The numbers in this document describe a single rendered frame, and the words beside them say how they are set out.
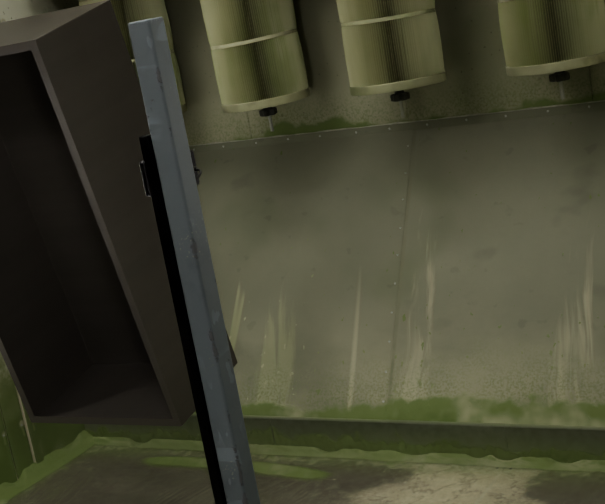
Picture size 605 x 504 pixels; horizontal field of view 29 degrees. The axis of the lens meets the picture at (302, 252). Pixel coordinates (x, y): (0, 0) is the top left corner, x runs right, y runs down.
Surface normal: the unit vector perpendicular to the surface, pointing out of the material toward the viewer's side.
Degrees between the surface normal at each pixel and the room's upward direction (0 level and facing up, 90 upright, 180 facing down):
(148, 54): 90
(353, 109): 90
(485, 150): 57
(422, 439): 90
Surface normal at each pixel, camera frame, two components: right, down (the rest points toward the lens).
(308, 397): -0.50, -0.30
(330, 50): -0.48, 0.27
